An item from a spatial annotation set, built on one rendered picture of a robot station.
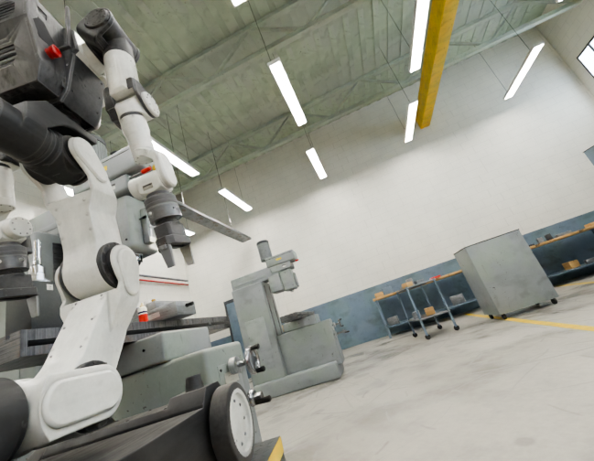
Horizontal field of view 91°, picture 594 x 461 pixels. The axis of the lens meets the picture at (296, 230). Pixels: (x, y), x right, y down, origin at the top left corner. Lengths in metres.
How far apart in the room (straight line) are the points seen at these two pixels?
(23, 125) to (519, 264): 5.21
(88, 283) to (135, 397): 0.67
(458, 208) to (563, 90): 3.89
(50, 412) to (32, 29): 0.95
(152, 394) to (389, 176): 7.76
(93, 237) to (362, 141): 8.40
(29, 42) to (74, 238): 0.54
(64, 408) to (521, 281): 5.06
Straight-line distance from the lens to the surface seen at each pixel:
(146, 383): 1.48
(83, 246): 1.02
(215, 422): 0.88
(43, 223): 2.23
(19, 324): 1.39
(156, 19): 6.53
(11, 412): 0.72
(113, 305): 0.95
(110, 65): 1.17
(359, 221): 8.06
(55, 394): 0.74
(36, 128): 1.02
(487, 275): 5.05
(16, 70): 1.16
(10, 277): 1.15
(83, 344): 0.88
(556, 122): 9.82
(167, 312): 1.62
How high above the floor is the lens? 0.67
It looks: 19 degrees up
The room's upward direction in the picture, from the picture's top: 18 degrees counter-clockwise
